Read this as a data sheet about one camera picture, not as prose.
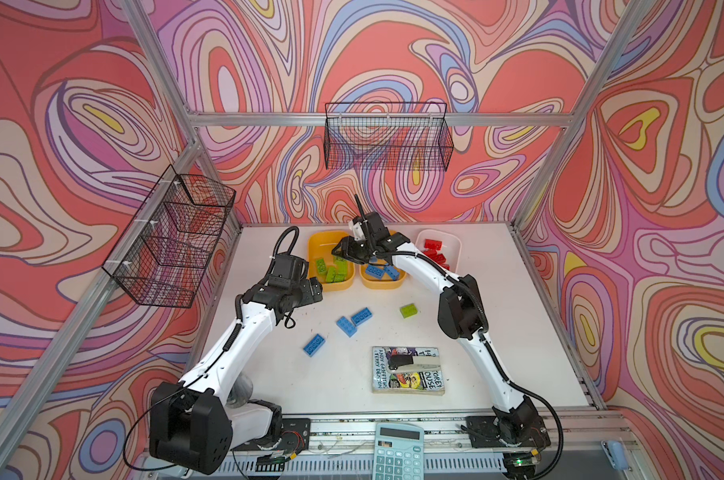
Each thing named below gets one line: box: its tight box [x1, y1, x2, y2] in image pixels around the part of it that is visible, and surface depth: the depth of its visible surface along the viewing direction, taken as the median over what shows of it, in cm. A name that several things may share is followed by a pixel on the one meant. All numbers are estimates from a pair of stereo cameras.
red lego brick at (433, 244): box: [424, 239, 443, 251], surface depth 113 cm
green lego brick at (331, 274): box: [326, 266, 337, 283], surface depth 103 cm
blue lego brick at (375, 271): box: [366, 264, 385, 280], surface depth 106 cm
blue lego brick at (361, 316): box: [350, 307, 373, 326], surface depth 95 cm
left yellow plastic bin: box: [307, 231, 355, 292], surface depth 105 cm
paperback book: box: [372, 346, 445, 395], surface depth 82 cm
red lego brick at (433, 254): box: [421, 249, 447, 264], surface depth 110 cm
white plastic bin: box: [415, 229, 462, 273], surface depth 112 cm
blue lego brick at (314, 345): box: [303, 333, 326, 357], surface depth 88 cm
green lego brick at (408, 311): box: [400, 303, 419, 319], surface depth 97 cm
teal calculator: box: [372, 422, 425, 480], surface depth 70 cm
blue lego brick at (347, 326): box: [336, 316, 357, 338], surface depth 93 cm
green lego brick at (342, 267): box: [335, 257, 348, 278], surface depth 106 cm
